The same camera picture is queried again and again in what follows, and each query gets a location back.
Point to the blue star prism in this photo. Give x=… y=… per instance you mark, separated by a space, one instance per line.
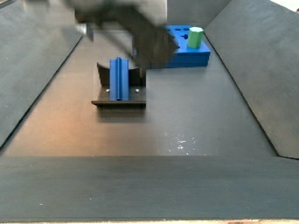
x=119 y=92

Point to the black curved fixture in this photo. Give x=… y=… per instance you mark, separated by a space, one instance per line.
x=137 y=89

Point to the blue shape sorter board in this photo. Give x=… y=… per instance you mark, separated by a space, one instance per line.
x=191 y=55

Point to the green hexagonal prism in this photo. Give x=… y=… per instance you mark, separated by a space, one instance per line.
x=194 y=40

